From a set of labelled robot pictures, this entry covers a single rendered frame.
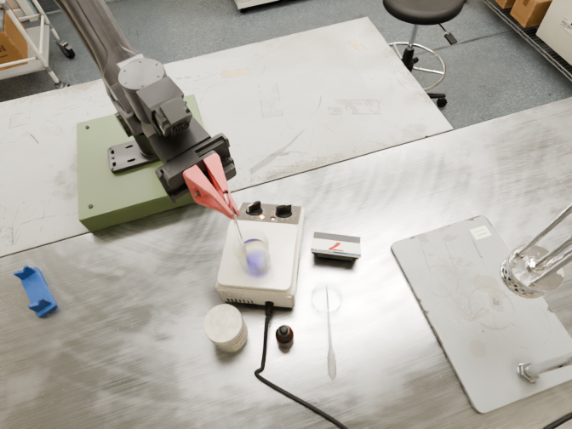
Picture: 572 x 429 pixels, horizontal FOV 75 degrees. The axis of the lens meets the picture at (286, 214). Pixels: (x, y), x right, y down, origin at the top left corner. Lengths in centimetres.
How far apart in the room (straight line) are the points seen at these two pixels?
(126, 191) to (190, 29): 232
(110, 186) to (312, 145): 44
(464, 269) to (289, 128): 48
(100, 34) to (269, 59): 58
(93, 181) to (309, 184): 44
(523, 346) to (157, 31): 287
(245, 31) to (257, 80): 190
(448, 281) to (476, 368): 14
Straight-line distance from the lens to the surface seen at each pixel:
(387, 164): 85
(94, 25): 62
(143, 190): 80
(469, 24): 310
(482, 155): 93
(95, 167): 89
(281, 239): 63
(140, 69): 53
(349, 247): 70
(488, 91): 259
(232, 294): 63
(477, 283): 74
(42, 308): 81
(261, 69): 107
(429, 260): 73
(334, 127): 91
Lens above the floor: 154
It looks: 58 degrees down
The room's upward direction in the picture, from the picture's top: 5 degrees counter-clockwise
